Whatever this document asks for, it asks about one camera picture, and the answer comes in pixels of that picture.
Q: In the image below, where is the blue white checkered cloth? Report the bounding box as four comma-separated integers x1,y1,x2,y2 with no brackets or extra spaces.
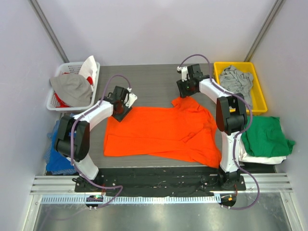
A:
43,119,79,176

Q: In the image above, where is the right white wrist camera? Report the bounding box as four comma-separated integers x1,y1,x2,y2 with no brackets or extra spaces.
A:
177,66,189,82

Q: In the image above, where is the grey shirt in yellow bin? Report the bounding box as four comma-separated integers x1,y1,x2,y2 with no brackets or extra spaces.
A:
219,65,254,109

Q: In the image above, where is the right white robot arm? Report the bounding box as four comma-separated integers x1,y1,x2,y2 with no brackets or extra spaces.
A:
177,64,247,190

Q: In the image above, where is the aluminium rail frame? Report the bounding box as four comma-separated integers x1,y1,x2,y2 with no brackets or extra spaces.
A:
23,168,304,231

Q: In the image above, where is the red cloth in basket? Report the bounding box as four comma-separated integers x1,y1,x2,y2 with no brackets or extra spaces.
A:
54,93,70,108

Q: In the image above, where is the yellow plastic bin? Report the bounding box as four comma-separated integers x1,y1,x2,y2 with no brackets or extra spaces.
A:
214,62,268,116

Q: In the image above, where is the orange t shirt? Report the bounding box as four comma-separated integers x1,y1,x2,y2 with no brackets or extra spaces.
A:
103,97,221,168

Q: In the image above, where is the green folded t shirt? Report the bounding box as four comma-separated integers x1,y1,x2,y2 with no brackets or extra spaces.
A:
241,116,295,158

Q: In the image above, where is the beige grey shirt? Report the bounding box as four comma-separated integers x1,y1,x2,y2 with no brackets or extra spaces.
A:
50,73,92,107

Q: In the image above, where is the right corner metal post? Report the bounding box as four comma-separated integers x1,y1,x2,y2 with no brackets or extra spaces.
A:
244,0,286,62

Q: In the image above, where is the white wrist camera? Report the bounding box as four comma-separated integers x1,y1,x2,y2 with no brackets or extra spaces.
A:
177,66,189,82
124,87,138,108

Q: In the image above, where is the white folded t shirt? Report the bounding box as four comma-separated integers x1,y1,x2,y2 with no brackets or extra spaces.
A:
239,141,287,165

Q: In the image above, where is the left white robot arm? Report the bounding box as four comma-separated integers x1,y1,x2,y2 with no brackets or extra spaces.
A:
54,86,138,192

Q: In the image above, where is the white cloth in basket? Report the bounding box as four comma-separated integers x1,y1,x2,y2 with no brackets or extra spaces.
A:
78,55,99,85

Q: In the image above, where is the slotted cable duct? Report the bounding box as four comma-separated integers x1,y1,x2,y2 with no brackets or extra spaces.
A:
41,194,221,205

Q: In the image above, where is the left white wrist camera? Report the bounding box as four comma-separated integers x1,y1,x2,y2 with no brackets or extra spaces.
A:
124,87,138,108

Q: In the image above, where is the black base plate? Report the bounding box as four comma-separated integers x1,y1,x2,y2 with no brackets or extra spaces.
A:
73,167,246,197

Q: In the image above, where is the left corner metal post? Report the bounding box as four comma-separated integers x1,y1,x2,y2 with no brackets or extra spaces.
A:
28,0,69,63

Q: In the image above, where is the white plastic basket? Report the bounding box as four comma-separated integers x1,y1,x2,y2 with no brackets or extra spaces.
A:
46,57,101,112

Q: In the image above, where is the corner metal post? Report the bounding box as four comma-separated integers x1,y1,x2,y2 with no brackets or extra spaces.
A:
244,0,286,62
28,0,69,63

